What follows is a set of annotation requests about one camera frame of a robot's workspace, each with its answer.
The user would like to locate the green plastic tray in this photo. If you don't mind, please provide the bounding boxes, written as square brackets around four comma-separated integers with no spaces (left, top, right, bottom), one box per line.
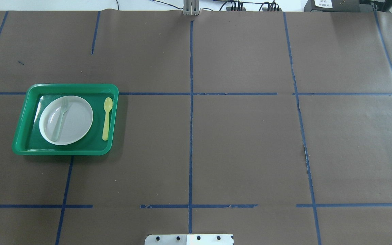
[12,84,119,156]

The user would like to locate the white round plate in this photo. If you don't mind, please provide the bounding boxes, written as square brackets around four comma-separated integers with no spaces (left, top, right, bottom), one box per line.
[39,96,94,146]

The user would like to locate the yellow plastic spoon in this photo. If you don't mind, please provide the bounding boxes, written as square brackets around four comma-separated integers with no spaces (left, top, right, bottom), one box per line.
[102,97,113,141]

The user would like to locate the white metal base plate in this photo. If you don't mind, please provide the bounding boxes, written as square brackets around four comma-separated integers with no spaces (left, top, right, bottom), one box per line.
[144,234,234,245]

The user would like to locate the aluminium profile post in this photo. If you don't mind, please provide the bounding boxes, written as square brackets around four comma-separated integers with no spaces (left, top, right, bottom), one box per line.
[182,0,200,16]

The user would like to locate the black device with label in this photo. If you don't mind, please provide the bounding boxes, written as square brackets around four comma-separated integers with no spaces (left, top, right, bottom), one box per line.
[304,0,360,13]

